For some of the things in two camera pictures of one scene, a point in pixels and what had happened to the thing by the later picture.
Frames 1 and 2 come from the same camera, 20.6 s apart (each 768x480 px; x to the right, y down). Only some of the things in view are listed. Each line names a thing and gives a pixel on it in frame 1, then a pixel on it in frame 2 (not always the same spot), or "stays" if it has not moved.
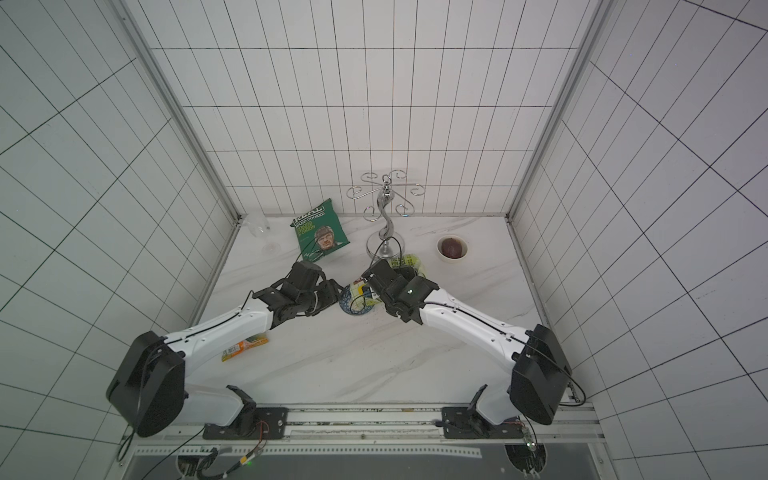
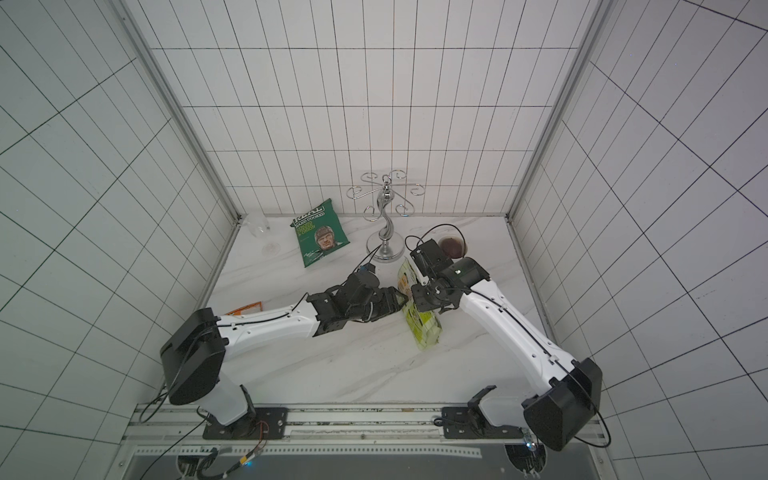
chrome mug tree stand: [386, 243] stays
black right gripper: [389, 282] to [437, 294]
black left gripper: [331, 296] to [389, 301]
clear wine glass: [258, 226] stays
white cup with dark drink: [451, 248] stays
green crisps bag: [319, 231] stays
